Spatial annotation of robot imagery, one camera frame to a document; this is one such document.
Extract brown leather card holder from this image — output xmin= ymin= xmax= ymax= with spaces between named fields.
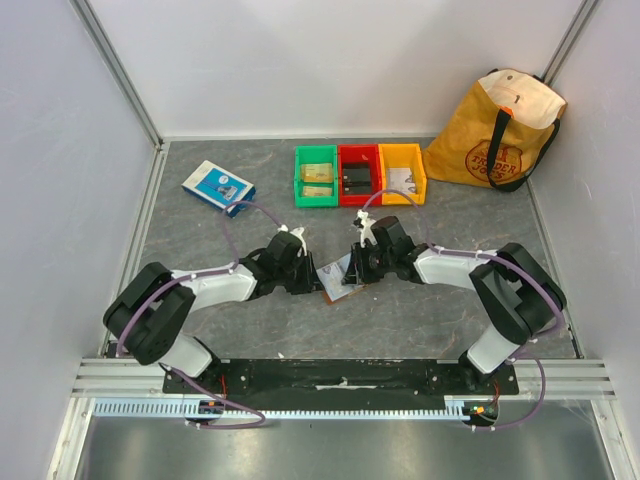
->
xmin=316 ymin=254 xmax=365 ymax=304

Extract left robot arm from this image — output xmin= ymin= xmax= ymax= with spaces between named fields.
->
xmin=103 ymin=227 xmax=322 ymax=393

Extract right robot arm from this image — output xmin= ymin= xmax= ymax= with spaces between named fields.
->
xmin=343 ymin=210 xmax=566 ymax=394

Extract black cards in red bin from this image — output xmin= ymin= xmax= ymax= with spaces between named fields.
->
xmin=341 ymin=163 xmax=372 ymax=195

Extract silver card in yellow bin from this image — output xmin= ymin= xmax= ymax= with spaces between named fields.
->
xmin=386 ymin=167 xmax=417 ymax=194

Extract gold card lower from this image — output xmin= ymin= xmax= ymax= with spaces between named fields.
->
xmin=302 ymin=185 xmax=333 ymax=197

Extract gold card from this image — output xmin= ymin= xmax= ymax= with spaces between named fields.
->
xmin=300 ymin=163 xmax=334 ymax=183
xmin=302 ymin=185 xmax=333 ymax=197

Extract gold card upper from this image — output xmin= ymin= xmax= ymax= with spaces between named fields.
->
xmin=300 ymin=163 xmax=334 ymax=183

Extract red plastic bin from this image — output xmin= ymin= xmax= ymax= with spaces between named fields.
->
xmin=337 ymin=144 xmax=383 ymax=207

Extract yellow plastic bin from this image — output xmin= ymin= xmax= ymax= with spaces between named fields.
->
xmin=378 ymin=143 xmax=428 ymax=205

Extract green plastic bin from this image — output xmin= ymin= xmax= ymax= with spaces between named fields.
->
xmin=293 ymin=145 xmax=338 ymax=208

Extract blue and white box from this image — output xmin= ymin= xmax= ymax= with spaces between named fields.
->
xmin=182 ymin=160 xmax=256 ymax=218

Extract yellow Trader Joe's tote bag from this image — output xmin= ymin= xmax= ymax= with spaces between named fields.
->
xmin=422 ymin=69 xmax=567 ymax=193

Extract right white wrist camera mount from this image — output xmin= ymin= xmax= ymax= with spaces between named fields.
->
xmin=353 ymin=209 xmax=378 ymax=248

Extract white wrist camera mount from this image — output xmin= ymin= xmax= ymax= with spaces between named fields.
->
xmin=278 ymin=224 xmax=308 ymax=257
xmin=353 ymin=209 xmax=378 ymax=248

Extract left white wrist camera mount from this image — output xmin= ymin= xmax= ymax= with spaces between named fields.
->
xmin=278 ymin=224 xmax=308 ymax=257

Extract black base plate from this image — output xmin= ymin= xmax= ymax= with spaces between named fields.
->
xmin=162 ymin=357 xmax=521 ymax=409

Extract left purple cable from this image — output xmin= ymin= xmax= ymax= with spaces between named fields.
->
xmin=115 ymin=200 xmax=289 ymax=431

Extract slotted cable duct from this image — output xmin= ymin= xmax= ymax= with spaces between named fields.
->
xmin=93 ymin=397 xmax=471 ymax=421

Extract aluminium frame rail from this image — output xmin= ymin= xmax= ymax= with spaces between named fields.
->
xmin=72 ymin=358 xmax=616 ymax=401

